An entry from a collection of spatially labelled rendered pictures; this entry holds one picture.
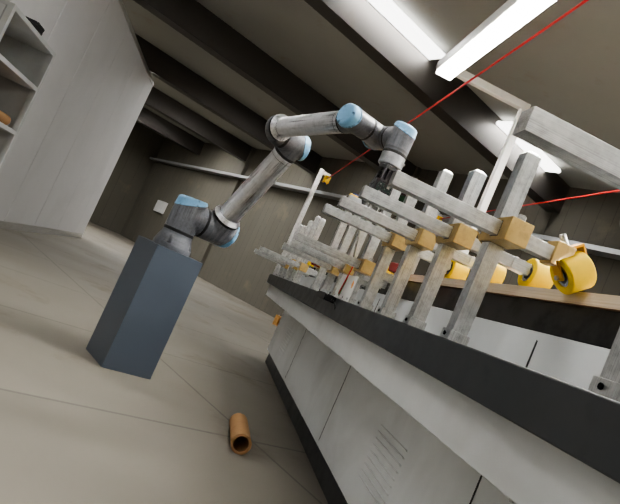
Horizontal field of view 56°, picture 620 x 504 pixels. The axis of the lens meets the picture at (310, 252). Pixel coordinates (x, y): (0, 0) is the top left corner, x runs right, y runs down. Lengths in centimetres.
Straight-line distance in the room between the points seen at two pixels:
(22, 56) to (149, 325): 282
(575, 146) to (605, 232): 729
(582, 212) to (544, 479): 744
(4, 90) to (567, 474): 468
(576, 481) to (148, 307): 224
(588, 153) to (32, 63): 461
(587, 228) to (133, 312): 637
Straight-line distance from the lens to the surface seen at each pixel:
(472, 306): 125
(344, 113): 218
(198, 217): 285
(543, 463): 90
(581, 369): 125
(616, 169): 75
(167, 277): 279
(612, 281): 775
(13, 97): 502
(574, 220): 824
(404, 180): 117
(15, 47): 511
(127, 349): 283
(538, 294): 145
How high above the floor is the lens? 67
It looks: 4 degrees up
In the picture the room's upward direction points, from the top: 24 degrees clockwise
